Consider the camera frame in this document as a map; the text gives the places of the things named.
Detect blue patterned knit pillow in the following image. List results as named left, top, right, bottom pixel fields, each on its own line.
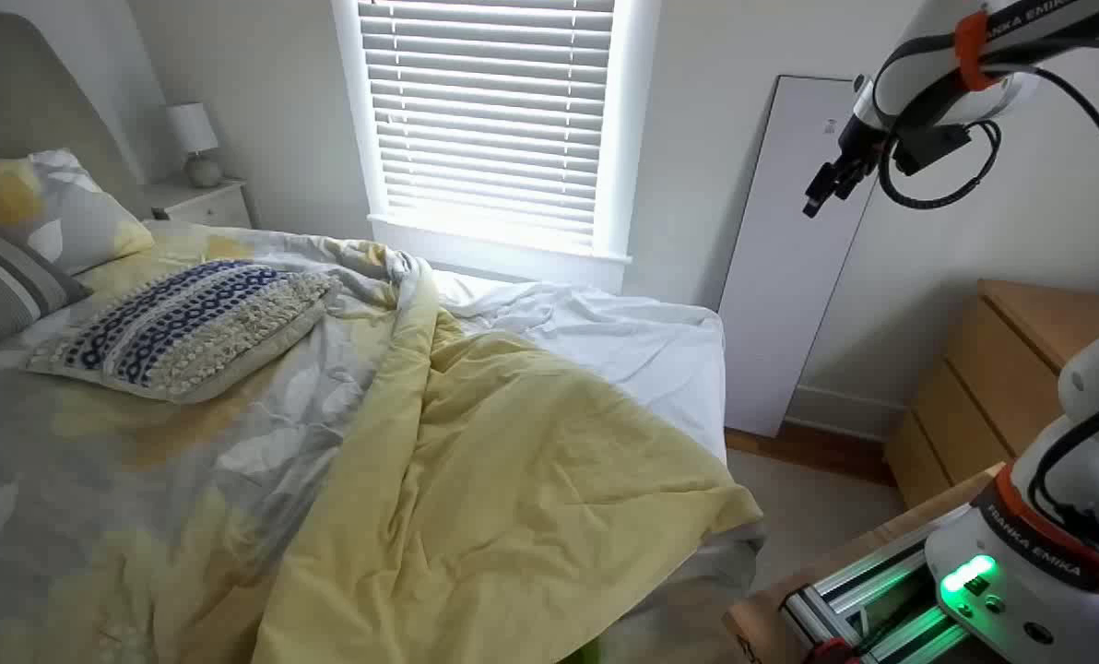
left=25, top=257, right=330, bottom=405

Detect yellow and grey blanket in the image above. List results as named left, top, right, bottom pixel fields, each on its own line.
left=0, top=229, right=760, bottom=664

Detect small white table lamp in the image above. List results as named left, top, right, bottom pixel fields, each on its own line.
left=164, top=102, right=224, bottom=188

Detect white nightstand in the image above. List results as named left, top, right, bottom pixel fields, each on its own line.
left=148, top=181, right=249, bottom=229

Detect white window blinds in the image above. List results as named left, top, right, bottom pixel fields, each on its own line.
left=355, top=0, right=615, bottom=248

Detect yellow grey floral pillow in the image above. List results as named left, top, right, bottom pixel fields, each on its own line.
left=0, top=148, right=156, bottom=274

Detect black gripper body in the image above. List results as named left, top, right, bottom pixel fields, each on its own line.
left=802, top=117, right=885, bottom=218

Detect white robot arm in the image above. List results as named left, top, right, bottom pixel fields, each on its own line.
left=802, top=0, right=1099, bottom=664

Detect grey upholstered headboard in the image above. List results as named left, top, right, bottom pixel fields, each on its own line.
left=0, top=12, right=148, bottom=214

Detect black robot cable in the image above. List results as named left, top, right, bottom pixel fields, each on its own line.
left=877, top=66, right=1099, bottom=214

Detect grey striped pillow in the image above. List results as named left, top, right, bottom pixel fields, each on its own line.
left=0, top=214, right=93, bottom=370

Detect light wooden dresser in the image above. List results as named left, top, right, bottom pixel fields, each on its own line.
left=885, top=282, right=1099, bottom=505

